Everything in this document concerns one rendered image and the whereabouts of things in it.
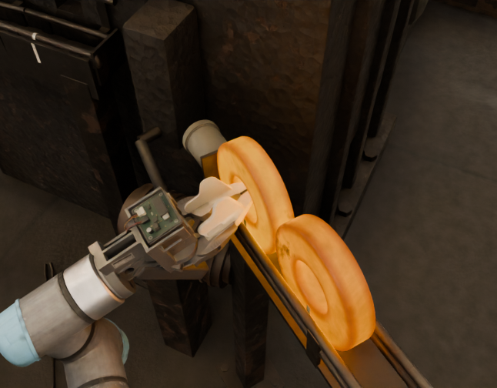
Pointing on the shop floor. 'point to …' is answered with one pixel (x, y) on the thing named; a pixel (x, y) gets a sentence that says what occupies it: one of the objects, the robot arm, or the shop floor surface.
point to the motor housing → (183, 290)
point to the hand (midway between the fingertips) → (248, 194)
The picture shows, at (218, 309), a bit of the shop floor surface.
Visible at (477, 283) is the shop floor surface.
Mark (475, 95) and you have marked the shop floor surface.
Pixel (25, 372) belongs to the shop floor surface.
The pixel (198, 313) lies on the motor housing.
